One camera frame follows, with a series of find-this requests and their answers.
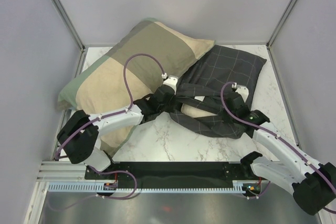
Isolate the cream pillow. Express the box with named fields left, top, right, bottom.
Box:
left=181, top=104, right=216, bottom=118

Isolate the dark grey plaid pillowcase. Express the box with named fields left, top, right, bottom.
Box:
left=170, top=45, right=267, bottom=139

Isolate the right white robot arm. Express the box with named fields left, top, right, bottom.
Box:
left=220, top=92, right=335, bottom=215

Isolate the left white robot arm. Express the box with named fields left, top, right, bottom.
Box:
left=55, top=84, right=176, bottom=179

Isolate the green beige patchwork pillow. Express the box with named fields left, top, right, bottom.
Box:
left=57, top=17, right=216, bottom=158

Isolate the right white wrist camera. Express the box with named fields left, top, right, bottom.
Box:
left=232, top=83, right=249, bottom=103

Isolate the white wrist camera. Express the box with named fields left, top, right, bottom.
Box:
left=163, top=76, right=178, bottom=91
left=232, top=83, right=249, bottom=103

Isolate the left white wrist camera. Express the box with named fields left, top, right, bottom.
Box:
left=163, top=76, right=178, bottom=91

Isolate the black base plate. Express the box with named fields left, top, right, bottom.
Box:
left=85, top=162, right=259, bottom=188

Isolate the light blue slotted cable duct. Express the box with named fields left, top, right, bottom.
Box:
left=48, top=182, right=246, bottom=194

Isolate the right aluminium frame post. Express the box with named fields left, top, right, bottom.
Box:
left=266, top=0, right=298, bottom=50

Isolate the aluminium frame post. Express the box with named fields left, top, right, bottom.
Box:
left=51, top=0, right=85, bottom=51
left=266, top=0, right=298, bottom=50

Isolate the left aluminium frame post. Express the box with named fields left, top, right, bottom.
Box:
left=51, top=0, right=85, bottom=51

